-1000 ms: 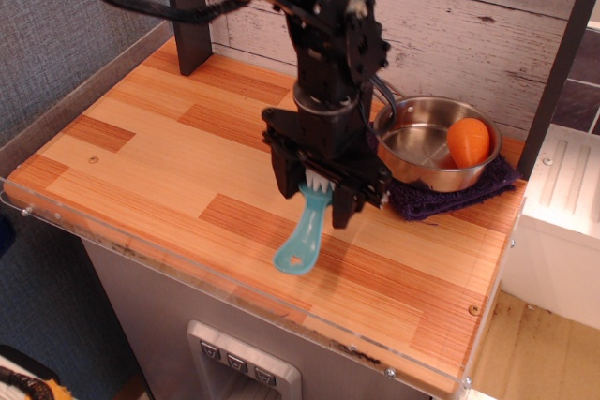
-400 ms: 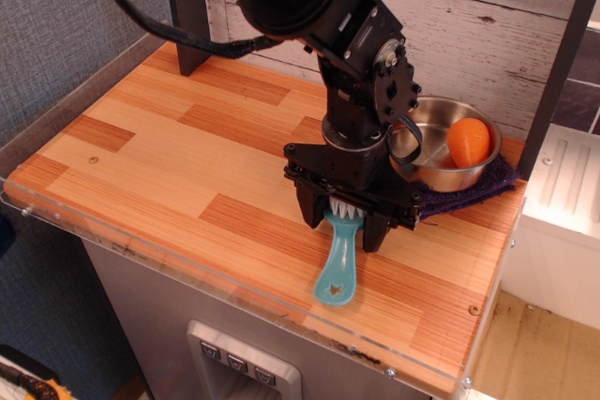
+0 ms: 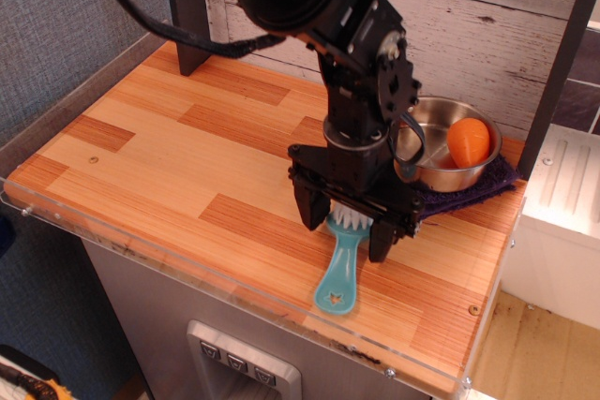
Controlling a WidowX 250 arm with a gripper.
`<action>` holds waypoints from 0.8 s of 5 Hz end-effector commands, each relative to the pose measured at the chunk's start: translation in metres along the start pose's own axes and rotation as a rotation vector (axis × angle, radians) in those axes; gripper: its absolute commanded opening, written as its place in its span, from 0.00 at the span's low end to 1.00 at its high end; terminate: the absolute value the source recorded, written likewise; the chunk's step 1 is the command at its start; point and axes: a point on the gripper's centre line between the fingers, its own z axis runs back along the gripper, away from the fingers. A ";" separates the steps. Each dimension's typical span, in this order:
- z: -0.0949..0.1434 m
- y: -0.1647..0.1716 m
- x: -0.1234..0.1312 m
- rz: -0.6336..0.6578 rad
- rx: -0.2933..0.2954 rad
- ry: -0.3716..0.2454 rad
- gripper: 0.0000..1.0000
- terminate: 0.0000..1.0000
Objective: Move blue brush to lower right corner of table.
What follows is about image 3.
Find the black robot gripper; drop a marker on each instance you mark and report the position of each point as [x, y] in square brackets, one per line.
[361, 175]

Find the teal plastic toy brush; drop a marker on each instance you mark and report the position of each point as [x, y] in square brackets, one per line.
[337, 291]

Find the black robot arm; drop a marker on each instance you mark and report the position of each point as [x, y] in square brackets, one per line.
[361, 48]

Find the clear acrylic table guard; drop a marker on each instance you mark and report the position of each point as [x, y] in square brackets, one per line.
[419, 315]

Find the stainless steel saucepan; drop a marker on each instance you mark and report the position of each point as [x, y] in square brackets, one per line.
[425, 157]

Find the orange toy carrot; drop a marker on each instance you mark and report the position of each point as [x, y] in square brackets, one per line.
[468, 142]

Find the dark purple cloth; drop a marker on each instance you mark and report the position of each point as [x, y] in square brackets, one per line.
[497, 177]

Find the silver dispenser button panel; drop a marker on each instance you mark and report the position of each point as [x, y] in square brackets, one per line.
[228, 365]

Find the white toy sink unit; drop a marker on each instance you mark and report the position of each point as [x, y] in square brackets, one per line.
[553, 260]

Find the grey toy cabinet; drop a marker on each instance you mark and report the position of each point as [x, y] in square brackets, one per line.
[154, 309]

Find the orange yellow toy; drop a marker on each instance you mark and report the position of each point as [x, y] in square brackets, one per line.
[50, 390]

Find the dark grey right post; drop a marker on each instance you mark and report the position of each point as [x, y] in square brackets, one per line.
[573, 33]

